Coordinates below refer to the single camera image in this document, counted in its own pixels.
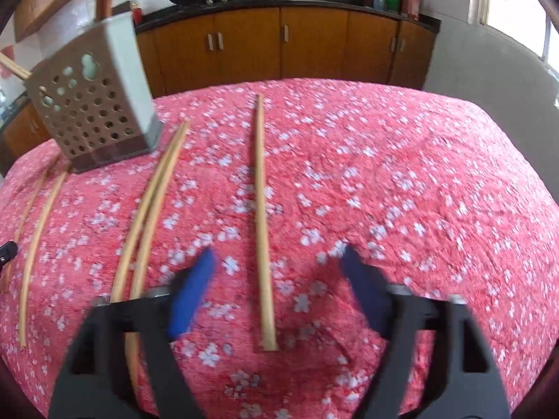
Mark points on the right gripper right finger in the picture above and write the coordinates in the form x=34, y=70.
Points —
x=462, y=380

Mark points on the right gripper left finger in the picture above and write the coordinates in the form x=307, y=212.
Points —
x=95, y=379

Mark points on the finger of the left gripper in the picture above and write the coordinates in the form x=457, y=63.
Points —
x=8, y=251

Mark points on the lower wooden kitchen cabinets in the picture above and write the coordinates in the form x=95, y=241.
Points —
x=95, y=95

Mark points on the green perforated utensil holder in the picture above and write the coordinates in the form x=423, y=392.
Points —
x=94, y=98

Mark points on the red floral tablecloth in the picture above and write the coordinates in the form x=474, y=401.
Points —
x=426, y=187

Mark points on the red bottle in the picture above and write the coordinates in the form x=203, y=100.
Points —
x=137, y=13

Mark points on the black countertop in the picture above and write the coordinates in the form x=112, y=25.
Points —
x=284, y=2

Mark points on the right window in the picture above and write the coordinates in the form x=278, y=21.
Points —
x=524, y=21

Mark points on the red box carton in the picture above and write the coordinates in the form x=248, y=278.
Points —
x=411, y=9

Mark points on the red plastic bag on wall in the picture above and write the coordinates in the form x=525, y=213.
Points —
x=7, y=51

